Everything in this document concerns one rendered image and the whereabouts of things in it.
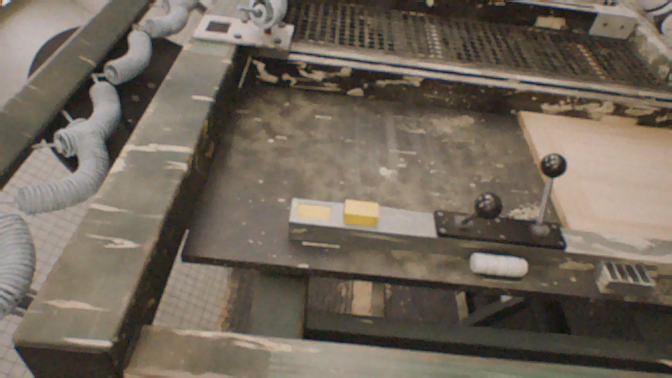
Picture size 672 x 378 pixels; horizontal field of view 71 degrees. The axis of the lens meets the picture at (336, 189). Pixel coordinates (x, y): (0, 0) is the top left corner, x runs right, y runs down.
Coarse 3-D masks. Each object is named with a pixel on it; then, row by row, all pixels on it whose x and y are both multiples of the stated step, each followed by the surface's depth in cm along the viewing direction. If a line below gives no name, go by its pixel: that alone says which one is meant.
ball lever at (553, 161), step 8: (544, 160) 69; (552, 160) 69; (560, 160) 68; (544, 168) 69; (552, 168) 68; (560, 168) 68; (552, 176) 69; (560, 176) 69; (552, 184) 70; (544, 192) 71; (544, 200) 71; (544, 208) 71; (544, 216) 71; (536, 224) 72; (536, 232) 71; (544, 232) 71
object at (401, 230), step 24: (336, 216) 71; (384, 216) 72; (408, 216) 73; (432, 216) 74; (312, 240) 72; (336, 240) 72; (360, 240) 72; (384, 240) 71; (408, 240) 71; (432, 240) 71; (456, 240) 71; (576, 240) 73; (600, 240) 74; (624, 240) 75; (648, 240) 75; (552, 264) 74; (576, 264) 73; (648, 264) 73
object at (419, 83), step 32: (256, 32) 97; (288, 32) 99; (256, 64) 99; (288, 64) 99; (320, 64) 99; (352, 64) 99; (384, 64) 102; (416, 64) 103; (384, 96) 103; (416, 96) 103; (448, 96) 103; (480, 96) 102; (512, 96) 102; (544, 96) 102; (576, 96) 101; (608, 96) 103; (640, 96) 105
